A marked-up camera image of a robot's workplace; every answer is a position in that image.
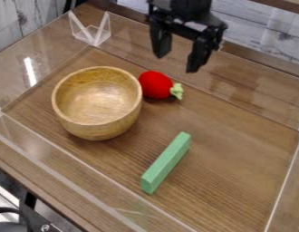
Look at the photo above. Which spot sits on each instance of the red plush strawberry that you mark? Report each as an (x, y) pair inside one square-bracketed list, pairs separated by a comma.
[(159, 87)]

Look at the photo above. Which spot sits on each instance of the clear acrylic tray wall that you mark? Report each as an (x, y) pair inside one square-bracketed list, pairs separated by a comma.
[(93, 201)]

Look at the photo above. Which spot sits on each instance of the green rectangular block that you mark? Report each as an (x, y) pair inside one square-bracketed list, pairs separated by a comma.
[(164, 164)]

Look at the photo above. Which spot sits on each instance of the wooden bowl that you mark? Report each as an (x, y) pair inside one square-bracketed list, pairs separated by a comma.
[(97, 102)]

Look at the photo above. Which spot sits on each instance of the black table leg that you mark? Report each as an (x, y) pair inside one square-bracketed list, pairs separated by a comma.
[(29, 200)]

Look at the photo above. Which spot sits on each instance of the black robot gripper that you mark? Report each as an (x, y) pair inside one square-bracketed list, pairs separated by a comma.
[(190, 19)]

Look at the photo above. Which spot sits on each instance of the black metal base plate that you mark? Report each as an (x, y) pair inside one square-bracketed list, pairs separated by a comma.
[(35, 221)]

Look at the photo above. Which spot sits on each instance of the clear acrylic corner bracket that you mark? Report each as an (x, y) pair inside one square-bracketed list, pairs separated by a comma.
[(92, 35)]

